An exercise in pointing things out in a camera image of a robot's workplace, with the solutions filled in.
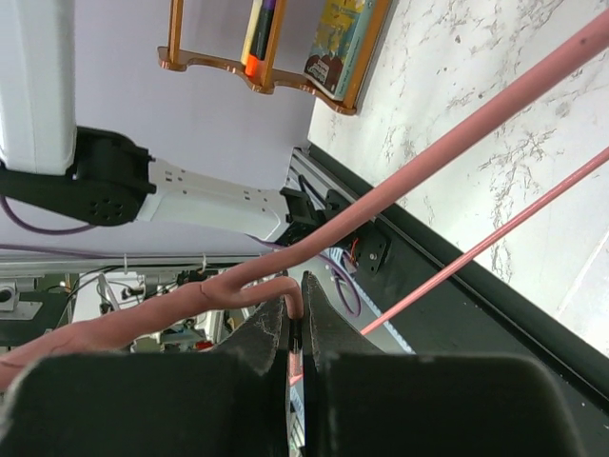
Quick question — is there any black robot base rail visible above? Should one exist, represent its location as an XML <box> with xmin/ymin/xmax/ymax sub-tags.
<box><xmin>355</xmin><ymin>205</ymin><xmax>608</xmax><ymax>441</ymax></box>

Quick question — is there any yellow illustrated book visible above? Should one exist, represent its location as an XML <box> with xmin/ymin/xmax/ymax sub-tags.
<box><xmin>304</xmin><ymin>0</ymin><xmax>376</xmax><ymax>102</ymax></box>

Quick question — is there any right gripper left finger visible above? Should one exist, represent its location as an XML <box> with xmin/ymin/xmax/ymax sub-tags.
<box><xmin>1</xmin><ymin>300</ymin><xmax>288</xmax><ymax>456</ymax></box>

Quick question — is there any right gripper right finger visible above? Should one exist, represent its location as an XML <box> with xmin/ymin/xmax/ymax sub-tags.
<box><xmin>302</xmin><ymin>272</ymin><xmax>604</xmax><ymax>456</ymax></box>

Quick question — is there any purple black highlighter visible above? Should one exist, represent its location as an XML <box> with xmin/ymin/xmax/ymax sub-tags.
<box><xmin>250</xmin><ymin>0</ymin><xmax>276</xmax><ymax>61</ymax></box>

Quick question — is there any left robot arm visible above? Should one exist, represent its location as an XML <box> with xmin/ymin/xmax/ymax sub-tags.
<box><xmin>1</xmin><ymin>1</ymin><xmax>325</xmax><ymax>246</ymax></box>

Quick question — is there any pale yellow highlighter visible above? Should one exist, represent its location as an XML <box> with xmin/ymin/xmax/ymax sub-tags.
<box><xmin>240</xmin><ymin>0</ymin><xmax>263</xmax><ymax>66</ymax></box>

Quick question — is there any orange highlighter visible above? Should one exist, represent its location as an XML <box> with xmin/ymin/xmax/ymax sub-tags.
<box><xmin>245</xmin><ymin>54</ymin><xmax>265</xmax><ymax>80</ymax></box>

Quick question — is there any pink hanger of camouflage trousers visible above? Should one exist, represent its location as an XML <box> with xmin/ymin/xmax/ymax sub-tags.
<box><xmin>1</xmin><ymin>12</ymin><xmax>608</xmax><ymax>389</ymax></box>

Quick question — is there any wooden desk organizer shelf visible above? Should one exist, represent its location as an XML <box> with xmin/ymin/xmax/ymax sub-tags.
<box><xmin>158</xmin><ymin>1</ymin><xmax>391</xmax><ymax>115</ymax></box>

